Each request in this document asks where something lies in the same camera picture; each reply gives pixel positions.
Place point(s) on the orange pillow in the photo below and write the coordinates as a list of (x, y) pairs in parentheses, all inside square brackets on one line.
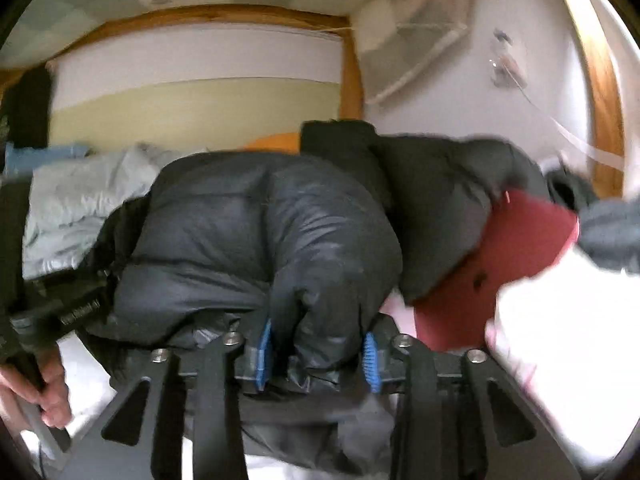
[(275, 142)]

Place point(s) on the black hanging garment bag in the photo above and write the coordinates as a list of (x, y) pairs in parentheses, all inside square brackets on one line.
[(30, 110)]

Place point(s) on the dark grey garment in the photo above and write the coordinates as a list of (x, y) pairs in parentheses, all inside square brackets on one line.
[(610, 230)]

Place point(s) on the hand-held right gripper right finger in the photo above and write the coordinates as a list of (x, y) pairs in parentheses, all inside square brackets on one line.
[(371, 360)]

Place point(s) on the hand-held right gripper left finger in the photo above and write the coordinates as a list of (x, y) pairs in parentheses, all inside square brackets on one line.
[(262, 355)]

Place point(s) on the white cloth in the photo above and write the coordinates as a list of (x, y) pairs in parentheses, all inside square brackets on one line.
[(560, 335)]

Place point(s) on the blue pillow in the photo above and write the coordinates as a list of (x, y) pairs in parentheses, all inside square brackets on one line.
[(50, 155)]

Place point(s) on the wooden bed frame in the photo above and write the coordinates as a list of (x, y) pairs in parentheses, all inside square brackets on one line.
[(200, 12)]

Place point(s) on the white mesh net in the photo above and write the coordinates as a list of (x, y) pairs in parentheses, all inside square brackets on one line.
[(400, 35)]

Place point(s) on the person's left hand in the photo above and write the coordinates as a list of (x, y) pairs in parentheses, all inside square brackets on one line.
[(55, 385)]

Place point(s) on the light blue duvet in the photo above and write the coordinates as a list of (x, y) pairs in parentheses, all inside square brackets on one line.
[(75, 200)]

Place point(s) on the black down jacket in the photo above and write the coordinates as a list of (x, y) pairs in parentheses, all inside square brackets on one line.
[(225, 220)]

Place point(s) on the wall power outlet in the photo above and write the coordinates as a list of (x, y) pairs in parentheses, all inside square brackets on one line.
[(507, 57)]

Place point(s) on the checkered bunk mattress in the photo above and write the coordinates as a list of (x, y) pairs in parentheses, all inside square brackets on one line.
[(100, 0)]

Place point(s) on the dark green coat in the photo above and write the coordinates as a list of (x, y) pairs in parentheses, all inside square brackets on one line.
[(425, 195)]

